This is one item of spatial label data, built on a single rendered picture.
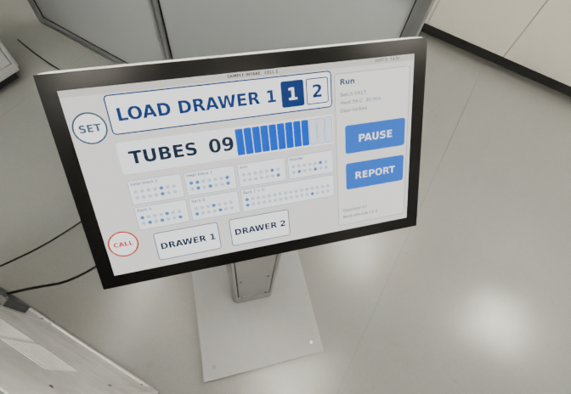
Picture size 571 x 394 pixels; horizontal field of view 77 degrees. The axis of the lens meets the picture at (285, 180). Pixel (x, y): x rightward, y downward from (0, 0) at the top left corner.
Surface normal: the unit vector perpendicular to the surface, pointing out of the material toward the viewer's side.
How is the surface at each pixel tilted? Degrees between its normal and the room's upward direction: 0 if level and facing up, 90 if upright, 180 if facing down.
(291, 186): 50
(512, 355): 0
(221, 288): 5
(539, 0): 90
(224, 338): 3
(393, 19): 90
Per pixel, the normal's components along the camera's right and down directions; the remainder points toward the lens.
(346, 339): 0.09, -0.49
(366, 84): 0.23, 0.34
